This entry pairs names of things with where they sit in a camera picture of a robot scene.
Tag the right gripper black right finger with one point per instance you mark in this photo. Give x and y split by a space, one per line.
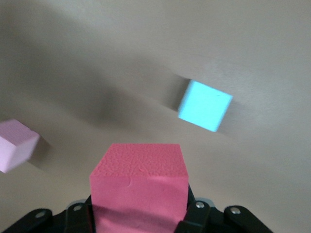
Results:
196 218

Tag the brown table cover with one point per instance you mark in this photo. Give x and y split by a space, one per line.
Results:
145 48

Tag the red foam block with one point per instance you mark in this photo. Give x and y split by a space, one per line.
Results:
138 184

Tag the blue foam block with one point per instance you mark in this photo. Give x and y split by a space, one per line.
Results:
204 106

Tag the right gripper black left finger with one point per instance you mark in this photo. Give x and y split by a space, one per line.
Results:
77 218

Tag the pink foam block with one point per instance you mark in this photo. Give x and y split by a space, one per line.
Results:
14 145

